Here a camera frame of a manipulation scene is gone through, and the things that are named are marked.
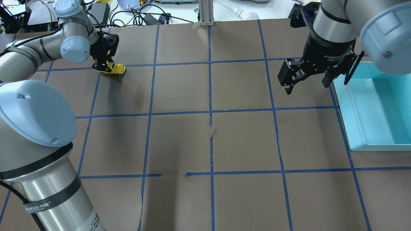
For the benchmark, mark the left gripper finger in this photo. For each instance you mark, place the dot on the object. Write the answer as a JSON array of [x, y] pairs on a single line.
[[97, 66], [108, 66]]

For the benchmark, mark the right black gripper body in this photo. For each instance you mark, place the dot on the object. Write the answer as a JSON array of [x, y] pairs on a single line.
[[324, 51]]

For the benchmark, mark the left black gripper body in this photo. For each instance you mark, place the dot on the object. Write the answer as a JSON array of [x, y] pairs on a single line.
[[102, 53]]

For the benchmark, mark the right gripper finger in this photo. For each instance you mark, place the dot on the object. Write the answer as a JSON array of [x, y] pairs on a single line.
[[328, 78], [290, 74]]

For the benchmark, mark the yellow beetle toy car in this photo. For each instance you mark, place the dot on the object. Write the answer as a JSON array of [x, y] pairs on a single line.
[[118, 69]]

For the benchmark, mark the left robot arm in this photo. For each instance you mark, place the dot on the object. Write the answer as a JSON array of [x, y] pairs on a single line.
[[38, 124]]

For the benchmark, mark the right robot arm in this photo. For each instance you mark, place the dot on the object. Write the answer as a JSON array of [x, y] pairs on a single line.
[[341, 32]]

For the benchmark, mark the black power adapter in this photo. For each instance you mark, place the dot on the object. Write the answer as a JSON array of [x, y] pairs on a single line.
[[99, 13]]

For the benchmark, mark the blue bowl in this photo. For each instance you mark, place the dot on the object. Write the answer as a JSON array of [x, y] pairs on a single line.
[[132, 4]]

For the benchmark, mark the light blue plastic bin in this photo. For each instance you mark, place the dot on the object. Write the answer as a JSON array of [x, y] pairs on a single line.
[[375, 109]]

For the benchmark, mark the white light bulb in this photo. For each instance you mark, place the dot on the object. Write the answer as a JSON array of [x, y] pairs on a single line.
[[244, 15]]

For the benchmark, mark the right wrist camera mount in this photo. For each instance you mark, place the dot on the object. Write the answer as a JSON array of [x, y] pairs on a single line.
[[303, 15]]

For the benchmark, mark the aluminium frame post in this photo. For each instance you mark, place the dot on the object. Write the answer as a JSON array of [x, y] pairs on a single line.
[[206, 12]]

